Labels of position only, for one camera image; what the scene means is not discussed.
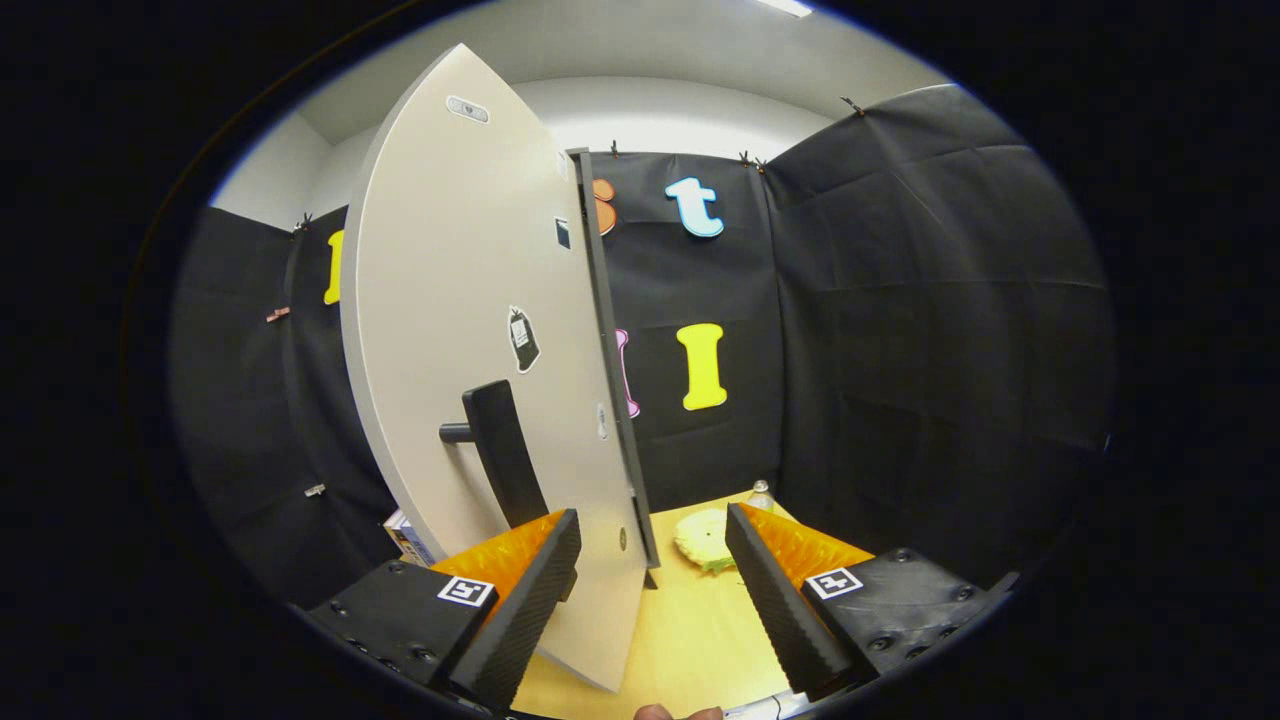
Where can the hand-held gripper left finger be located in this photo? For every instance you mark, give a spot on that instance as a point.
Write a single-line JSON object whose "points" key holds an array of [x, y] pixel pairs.
{"points": [[530, 600]]}

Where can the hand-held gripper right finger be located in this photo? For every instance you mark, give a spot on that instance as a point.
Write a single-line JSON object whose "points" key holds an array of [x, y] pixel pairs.
{"points": [[770, 600]]}

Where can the dark grey shoe cabinet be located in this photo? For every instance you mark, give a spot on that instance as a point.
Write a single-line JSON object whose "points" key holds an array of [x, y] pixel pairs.
{"points": [[610, 350]]}

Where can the beige shoe cabinet door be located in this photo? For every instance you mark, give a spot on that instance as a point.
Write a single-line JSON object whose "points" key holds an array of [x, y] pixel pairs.
{"points": [[450, 260]]}

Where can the pale yellow round pad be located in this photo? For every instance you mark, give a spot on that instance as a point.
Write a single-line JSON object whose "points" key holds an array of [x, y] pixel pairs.
{"points": [[703, 538]]}

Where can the green label plastic bottle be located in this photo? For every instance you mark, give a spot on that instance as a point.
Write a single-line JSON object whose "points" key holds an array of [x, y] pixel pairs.
{"points": [[761, 497]]}

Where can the blue book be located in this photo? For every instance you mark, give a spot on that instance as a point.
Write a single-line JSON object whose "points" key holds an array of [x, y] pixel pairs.
{"points": [[410, 540]]}

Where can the black backdrop cloth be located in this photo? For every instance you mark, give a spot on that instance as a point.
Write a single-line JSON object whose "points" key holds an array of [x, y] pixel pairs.
{"points": [[930, 330]]}

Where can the long ceiling light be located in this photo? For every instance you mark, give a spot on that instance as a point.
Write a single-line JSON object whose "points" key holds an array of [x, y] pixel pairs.
{"points": [[785, 7]]}

